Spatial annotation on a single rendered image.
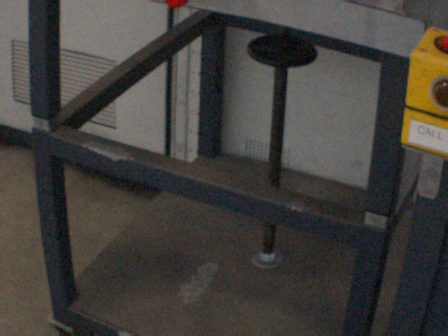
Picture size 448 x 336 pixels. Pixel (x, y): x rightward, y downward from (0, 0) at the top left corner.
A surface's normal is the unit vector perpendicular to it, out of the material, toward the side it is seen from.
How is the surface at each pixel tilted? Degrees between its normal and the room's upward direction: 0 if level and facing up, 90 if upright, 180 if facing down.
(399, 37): 90
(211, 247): 0
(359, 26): 90
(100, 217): 0
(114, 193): 0
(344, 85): 90
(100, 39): 90
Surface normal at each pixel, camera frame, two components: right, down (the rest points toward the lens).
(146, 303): 0.04, -0.85
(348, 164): -0.43, 0.45
